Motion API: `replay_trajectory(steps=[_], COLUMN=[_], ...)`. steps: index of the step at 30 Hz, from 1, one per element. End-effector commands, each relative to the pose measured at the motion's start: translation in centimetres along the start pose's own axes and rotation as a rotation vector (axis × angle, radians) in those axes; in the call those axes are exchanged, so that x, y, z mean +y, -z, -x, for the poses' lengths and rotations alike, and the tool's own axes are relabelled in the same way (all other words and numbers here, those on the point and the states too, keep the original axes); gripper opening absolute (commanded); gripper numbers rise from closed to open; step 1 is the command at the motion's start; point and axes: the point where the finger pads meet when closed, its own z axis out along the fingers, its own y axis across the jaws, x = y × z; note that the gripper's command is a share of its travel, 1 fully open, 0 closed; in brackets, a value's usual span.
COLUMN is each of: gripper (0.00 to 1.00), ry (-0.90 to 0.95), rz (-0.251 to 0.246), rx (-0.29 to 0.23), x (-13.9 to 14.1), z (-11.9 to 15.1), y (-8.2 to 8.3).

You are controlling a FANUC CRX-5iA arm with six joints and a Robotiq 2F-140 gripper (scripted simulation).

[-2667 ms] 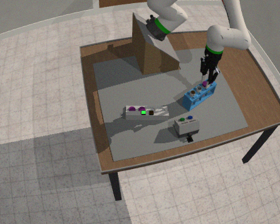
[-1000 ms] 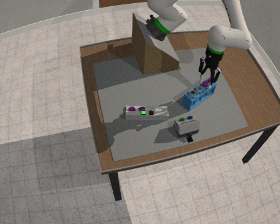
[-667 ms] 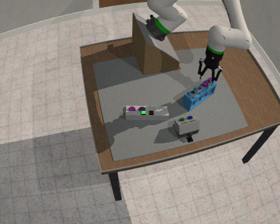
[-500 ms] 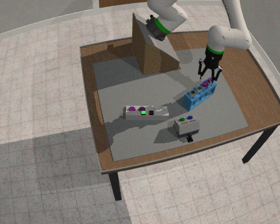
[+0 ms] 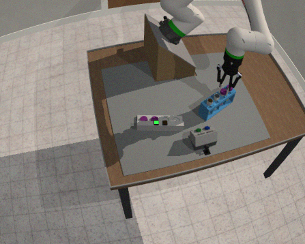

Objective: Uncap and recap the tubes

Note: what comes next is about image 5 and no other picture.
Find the grey button panel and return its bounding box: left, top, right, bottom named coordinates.
left=189, top=125, right=218, bottom=155

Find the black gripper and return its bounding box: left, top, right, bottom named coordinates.
left=217, top=61, right=242, bottom=96

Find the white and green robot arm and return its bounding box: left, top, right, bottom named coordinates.
left=159, top=0, right=274, bottom=67

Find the grey flat mat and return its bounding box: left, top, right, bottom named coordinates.
left=101, top=52, right=270, bottom=176

